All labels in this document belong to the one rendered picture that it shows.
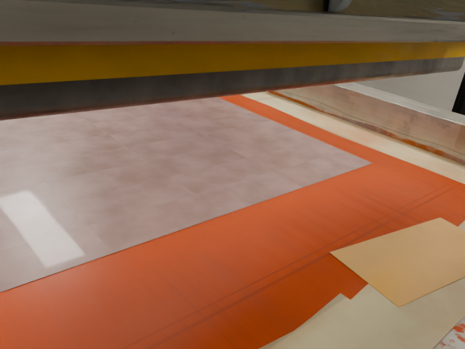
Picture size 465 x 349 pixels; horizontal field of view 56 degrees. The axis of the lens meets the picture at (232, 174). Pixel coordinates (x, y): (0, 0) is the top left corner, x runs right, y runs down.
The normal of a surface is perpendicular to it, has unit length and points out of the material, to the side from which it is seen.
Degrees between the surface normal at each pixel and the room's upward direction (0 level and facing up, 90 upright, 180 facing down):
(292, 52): 88
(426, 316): 0
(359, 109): 90
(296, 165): 0
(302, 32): 88
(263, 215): 0
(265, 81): 88
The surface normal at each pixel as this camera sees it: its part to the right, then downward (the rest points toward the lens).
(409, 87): -0.74, 0.20
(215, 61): 0.66, 0.36
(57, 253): 0.11, -0.90
